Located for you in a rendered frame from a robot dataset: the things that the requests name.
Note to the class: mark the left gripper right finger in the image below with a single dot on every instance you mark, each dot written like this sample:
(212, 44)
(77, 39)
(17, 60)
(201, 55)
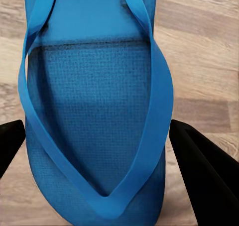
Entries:
(210, 175)

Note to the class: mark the sandal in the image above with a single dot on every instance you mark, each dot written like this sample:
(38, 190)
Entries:
(98, 103)

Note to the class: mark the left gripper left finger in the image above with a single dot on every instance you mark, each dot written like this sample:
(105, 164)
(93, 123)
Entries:
(12, 135)

